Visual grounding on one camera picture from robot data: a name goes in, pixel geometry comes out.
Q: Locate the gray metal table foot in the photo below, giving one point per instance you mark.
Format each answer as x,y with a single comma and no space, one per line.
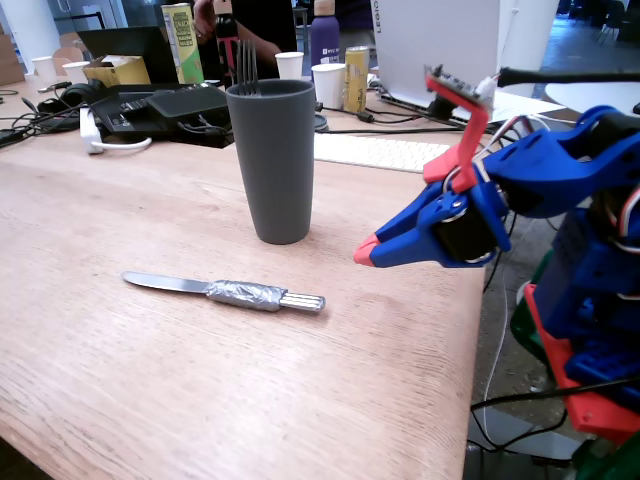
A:
550,445

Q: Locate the green table clamp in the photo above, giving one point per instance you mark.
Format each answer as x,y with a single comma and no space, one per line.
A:
610,465
525,325

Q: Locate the person in black shirt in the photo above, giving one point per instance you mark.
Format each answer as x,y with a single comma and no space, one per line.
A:
265,20

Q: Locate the yellow green snack tube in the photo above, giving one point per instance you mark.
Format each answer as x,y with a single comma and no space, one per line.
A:
182,45

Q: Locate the white paper cup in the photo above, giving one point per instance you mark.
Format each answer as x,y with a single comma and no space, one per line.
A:
328,85
45,70
76,71
290,65

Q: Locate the black laptop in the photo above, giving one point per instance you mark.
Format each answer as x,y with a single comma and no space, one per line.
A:
125,45

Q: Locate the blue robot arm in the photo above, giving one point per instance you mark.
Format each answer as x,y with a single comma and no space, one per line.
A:
550,160

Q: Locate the red robot base plate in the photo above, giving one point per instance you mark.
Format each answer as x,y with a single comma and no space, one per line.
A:
595,415

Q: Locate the white paper sheet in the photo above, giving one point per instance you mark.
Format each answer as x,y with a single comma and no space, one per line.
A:
525,105

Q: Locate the white laptop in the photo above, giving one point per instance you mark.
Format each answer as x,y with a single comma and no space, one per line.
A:
435,45

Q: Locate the purple bottle wooden cap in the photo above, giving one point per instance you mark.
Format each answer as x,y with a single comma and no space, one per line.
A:
325,40

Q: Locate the white round table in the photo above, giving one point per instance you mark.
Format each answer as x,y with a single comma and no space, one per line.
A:
600,97

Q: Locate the blue gripper black motor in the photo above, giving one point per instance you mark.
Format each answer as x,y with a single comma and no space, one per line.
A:
431,231

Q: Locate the red camera mount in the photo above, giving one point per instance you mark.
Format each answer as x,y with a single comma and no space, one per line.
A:
477,135

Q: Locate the bystander bare forearm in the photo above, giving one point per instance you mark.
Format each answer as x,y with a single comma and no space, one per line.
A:
262,50

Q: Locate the white keyboard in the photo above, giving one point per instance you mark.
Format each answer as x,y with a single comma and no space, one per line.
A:
380,151

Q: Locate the black flat electronic device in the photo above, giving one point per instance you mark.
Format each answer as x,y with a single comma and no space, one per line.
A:
185,102

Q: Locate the black headphones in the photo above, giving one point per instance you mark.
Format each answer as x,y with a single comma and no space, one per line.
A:
75,95

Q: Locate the yellow cardboard box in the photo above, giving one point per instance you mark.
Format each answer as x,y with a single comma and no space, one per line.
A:
117,72

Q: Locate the yellow drink can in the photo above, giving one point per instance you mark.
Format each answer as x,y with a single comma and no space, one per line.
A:
356,80

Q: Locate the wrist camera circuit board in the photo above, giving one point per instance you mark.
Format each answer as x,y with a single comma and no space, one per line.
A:
457,85

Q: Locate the brown cardboard box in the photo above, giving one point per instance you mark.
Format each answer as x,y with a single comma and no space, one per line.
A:
10,60

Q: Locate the black bottle pink letter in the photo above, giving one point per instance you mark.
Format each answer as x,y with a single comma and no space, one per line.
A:
226,50

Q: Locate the gray plastic cup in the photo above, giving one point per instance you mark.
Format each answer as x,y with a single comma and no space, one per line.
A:
275,165

